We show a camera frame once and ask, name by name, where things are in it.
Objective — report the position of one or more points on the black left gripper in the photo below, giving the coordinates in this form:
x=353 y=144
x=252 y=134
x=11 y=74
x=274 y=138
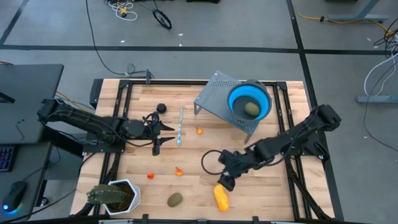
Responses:
x=136 y=129

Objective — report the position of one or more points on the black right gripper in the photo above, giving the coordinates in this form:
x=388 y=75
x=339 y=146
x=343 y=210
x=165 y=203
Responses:
x=236 y=160

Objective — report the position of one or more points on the teal patterned knife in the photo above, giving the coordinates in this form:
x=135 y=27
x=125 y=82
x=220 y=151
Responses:
x=180 y=124

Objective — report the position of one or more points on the dark avocado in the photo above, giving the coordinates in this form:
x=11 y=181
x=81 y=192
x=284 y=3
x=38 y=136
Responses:
x=161 y=108

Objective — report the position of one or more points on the small orange peach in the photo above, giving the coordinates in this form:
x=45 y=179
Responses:
x=199 y=131

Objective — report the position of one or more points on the small red yellow pear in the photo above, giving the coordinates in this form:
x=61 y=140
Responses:
x=178 y=171

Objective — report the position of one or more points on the small red orange fruit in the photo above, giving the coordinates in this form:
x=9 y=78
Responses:
x=150 y=175

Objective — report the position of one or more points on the green brown kiwi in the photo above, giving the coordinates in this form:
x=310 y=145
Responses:
x=174 y=199
x=252 y=109

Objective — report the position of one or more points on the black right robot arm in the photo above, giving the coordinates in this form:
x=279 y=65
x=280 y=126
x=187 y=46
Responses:
x=298 y=133

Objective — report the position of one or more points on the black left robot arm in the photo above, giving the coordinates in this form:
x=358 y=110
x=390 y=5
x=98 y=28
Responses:
x=93 y=123

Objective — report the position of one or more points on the grey perforated metal stand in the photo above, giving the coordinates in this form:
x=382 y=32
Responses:
x=214 y=96

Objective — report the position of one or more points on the white plant pot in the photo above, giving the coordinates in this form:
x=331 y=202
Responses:
x=135 y=199

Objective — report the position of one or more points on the green cactus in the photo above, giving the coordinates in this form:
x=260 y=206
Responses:
x=105 y=194

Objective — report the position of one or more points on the blue collapsible bowl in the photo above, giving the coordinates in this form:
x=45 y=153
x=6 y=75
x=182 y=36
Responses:
x=248 y=90

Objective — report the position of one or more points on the dark grey desk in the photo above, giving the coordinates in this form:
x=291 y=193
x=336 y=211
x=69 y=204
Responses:
x=31 y=93

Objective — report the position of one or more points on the backlit keyboard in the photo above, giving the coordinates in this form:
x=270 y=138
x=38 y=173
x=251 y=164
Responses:
x=6 y=158

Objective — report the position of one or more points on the black computer mouse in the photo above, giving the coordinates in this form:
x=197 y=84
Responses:
x=14 y=196

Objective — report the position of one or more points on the grey desk foot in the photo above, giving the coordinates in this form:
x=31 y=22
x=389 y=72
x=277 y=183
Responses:
x=376 y=99
x=357 y=15

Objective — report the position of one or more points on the black table frame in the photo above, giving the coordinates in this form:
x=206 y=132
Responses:
x=186 y=82

